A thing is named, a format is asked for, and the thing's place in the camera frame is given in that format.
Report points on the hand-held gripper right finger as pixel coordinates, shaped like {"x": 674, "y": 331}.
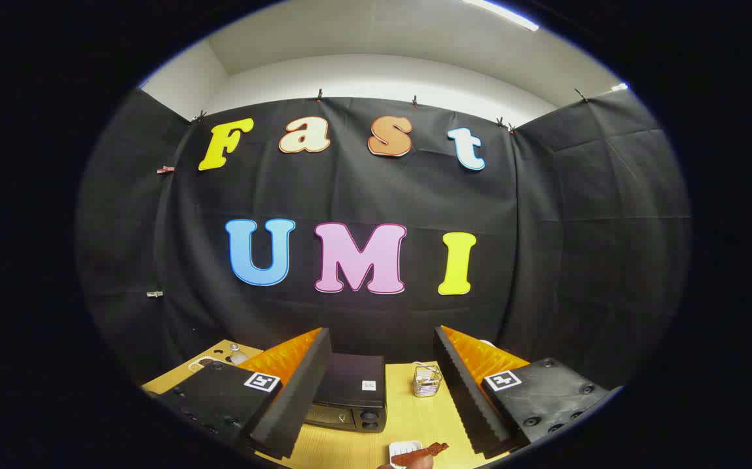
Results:
{"x": 470, "y": 391}

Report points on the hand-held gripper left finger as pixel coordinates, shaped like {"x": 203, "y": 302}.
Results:
{"x": 297, "y": 391}

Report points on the black toaster oven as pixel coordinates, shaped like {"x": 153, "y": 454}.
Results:
{"x": 356, "y": 374}

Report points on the red-brown steak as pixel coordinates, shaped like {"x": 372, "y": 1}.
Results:
{"x": 418, "y": 454}

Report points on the white rectangular tray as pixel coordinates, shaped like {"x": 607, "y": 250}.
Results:
{"x": 400, "y": 448}

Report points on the leaf-shaped printed card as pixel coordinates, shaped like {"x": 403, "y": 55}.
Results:
{"x": 201, "y": 363}

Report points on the brown clip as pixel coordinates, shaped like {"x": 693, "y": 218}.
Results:
{"x": 165, "y": 169}

